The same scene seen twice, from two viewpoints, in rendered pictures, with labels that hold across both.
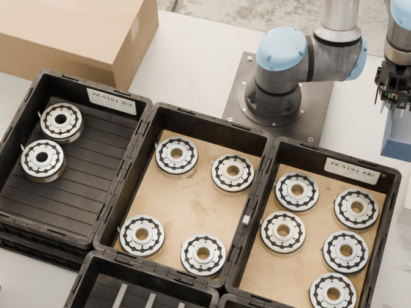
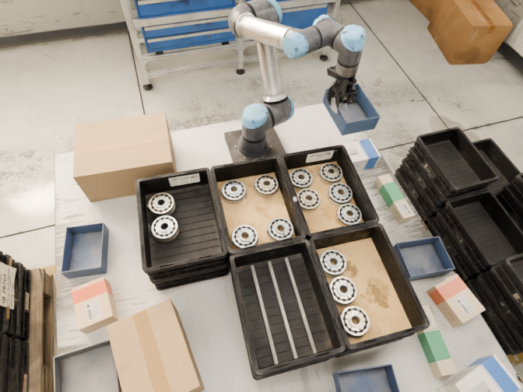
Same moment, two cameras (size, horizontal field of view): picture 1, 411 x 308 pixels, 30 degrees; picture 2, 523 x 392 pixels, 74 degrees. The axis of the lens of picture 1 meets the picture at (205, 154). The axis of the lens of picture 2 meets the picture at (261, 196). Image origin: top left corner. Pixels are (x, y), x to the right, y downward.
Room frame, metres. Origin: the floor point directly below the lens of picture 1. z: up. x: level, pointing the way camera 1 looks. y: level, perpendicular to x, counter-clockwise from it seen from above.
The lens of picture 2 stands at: (0.20, 0.47, 2.10)
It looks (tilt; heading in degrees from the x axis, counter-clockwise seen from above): 58 degrees down; 322
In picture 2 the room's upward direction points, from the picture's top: 6 degrees clockwise
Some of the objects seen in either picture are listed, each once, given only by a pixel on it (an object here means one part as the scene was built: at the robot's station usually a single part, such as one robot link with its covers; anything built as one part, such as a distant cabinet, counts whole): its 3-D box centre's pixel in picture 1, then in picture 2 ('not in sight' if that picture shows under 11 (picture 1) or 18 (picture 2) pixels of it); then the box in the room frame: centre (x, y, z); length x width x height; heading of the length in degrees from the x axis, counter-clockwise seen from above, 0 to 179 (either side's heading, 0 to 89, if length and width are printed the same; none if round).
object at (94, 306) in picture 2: not in sight; (95, 305); (0.79, 0.74, 0.74); 0.16 x 0.12 x 0.07; 171
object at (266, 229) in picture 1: (283, 231); (308, 198); (0.69, -0.17, 0.86); 0.10 x 0.10 x 0.01
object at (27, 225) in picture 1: (64, 153); (179, 216); (0.87, 0.33, 0.92); 0.40 x 0.30 x 0.02; 161
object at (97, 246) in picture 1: (186, 190); (255, 201); (0.77, 0.04, 0.92); 0.40 x 0.30 x 0.02; 161
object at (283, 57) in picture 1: (282, 58); (255, 120); (1.13, -0.20, 0.91); 0.13 x 0.12 x 0.14; 93
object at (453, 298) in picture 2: not in sight; (454, 300); (0.05, -0.45, 0.74); 0.16 x 0.12 x 0.07; 173
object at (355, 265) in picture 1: (345, 251); (340, 192); (0.64, -0.31, 0.86); 0.10 x 0.10 x 0.01
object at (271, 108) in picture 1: (274, 87); (253, 139); (1.13, -0.18, 0.80); 0.15 x 0.15 x 0.10
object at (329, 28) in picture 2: not in sight; (326, 33); (0.95, -0.34, 1.41); 0.11 x 0.11 x 0.08; 3
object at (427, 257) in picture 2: not in sight; (422, 258); (0.24, -0.47, 0.74); 0.20 x 0.15 x 0.07; 67
